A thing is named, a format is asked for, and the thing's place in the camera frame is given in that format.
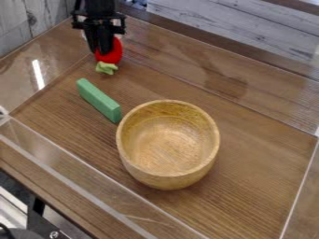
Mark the green rectangular block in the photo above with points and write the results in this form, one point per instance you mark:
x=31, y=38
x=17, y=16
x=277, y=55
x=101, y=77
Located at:
x=107, y=106

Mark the wooden bowl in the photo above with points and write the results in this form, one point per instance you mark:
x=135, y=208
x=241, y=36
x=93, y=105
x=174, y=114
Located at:
x=169, y=141

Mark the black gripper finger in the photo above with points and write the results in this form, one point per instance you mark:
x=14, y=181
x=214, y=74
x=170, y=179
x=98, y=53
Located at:
x=91, y=37
x=106, y=39

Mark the red plush strawberry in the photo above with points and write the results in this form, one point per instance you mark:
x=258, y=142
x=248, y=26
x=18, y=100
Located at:
x=109, y=61

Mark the black metal table frame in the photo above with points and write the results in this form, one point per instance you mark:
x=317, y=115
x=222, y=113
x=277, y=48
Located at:
x=26, y=212

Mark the clear acrylic tray walls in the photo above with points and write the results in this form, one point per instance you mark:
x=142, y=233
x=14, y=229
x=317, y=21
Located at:
x=58, y=143

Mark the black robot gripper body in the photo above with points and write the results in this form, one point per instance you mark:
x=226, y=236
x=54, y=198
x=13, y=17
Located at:
x=98, y=12

